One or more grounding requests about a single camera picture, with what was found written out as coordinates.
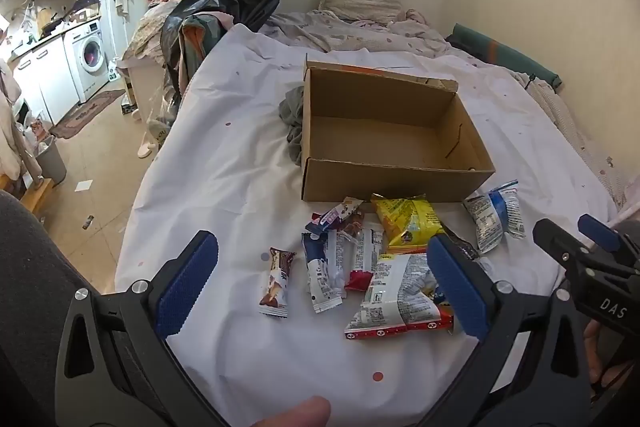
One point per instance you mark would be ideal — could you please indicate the brown patterned rug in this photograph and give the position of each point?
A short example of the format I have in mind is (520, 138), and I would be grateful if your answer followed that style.
(85, 112)

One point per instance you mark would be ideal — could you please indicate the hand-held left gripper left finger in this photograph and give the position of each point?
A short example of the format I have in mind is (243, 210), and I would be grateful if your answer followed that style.
(187, 287)

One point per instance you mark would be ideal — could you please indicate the yellow snack bag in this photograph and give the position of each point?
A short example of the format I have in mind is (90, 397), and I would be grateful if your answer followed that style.
(407, 222)

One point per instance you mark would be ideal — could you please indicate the beige floral quilt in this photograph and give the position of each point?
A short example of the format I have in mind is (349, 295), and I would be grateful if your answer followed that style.
(145, 32)

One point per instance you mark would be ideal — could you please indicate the white slipper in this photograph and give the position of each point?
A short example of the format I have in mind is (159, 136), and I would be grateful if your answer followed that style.
(146, 149)

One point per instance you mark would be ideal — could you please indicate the wooden chair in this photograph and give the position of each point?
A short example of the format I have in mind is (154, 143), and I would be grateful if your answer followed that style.
(37, 194)

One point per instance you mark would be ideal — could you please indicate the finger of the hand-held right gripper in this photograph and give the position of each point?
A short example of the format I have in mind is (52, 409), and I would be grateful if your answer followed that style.
(600, 232)
(555, 237)

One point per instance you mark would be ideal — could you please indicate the large white red snack bag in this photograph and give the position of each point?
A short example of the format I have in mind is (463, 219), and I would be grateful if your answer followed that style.
(395, 297)

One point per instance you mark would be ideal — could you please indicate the brown cardboard box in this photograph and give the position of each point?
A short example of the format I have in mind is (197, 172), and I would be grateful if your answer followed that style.
(380, 142)

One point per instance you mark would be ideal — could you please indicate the pink clothes pile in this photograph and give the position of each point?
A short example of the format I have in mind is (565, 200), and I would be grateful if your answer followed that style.
(10, 142)

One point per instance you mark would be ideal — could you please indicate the white paper sheet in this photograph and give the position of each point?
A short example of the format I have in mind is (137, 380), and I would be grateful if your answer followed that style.
(83, 186)

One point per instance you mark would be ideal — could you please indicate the white washing machine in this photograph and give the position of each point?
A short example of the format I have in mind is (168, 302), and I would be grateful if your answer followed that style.
(87, 57)

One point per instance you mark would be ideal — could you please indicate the person's left leg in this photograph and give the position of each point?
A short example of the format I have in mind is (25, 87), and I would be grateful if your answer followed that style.
(30, 282)

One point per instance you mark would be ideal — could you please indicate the small dark object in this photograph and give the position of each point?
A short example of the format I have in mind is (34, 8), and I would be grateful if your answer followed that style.
(88, 222)

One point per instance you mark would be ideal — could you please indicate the grey cloth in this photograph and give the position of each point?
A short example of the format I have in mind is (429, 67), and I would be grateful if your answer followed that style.
(292, 107)

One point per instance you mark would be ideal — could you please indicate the floral blanket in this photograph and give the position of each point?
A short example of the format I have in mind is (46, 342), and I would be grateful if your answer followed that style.
(350, 34)

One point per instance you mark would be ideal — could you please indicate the green rolled mat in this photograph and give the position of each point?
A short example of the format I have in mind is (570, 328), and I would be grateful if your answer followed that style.
(500, 52)

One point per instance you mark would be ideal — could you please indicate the brown chocolate bar packet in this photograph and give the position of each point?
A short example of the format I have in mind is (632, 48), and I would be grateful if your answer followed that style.
(276, 282)

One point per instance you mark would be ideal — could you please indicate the grey trash bin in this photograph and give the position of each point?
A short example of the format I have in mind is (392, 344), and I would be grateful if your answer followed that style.
(50, 159)

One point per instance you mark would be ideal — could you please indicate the blue white snack bar packet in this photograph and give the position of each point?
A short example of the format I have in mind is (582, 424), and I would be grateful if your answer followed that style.
(320, 277)

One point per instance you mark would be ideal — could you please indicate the purple white small packet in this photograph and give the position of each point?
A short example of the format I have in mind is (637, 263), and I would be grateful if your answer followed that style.
(330, 218)

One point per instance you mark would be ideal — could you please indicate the red white snack bar packet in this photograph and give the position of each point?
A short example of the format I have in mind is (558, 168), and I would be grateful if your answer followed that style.
(362, 257)

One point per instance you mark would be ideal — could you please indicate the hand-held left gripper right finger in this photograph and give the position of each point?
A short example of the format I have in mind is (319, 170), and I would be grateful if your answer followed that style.
(457, 287)

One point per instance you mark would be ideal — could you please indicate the person's right hand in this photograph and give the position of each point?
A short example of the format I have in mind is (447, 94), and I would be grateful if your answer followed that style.
(600, 352)

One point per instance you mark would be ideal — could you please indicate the person's left hand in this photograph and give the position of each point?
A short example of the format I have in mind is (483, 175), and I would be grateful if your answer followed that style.
(295, 412)

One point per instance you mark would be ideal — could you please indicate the dark snack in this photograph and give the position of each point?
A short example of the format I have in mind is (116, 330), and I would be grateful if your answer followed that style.
(462, 249)

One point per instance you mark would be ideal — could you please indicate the green orange cloth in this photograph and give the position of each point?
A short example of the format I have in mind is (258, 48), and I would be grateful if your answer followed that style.
(197, 42)

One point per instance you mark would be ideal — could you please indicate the white floor cabinet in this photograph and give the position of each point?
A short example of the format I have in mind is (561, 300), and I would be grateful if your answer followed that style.
(47, 77)

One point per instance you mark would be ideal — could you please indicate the white blue striped snack bag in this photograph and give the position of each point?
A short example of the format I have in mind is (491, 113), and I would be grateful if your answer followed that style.
(492, 217)

